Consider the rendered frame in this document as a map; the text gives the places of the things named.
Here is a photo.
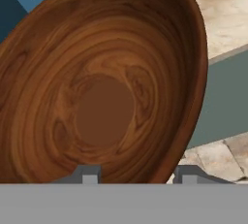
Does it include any brown wooden bowl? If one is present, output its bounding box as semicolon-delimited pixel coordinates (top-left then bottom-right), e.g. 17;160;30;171
0;0;209;184

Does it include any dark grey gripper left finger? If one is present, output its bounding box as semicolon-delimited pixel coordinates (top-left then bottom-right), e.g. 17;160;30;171
52;164;103;184

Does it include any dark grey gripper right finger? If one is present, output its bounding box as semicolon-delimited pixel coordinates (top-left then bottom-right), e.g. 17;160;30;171
172;164;235;184

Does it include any grey-green counter cabinet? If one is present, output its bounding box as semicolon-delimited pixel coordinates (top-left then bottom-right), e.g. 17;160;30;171
186;44;248;150

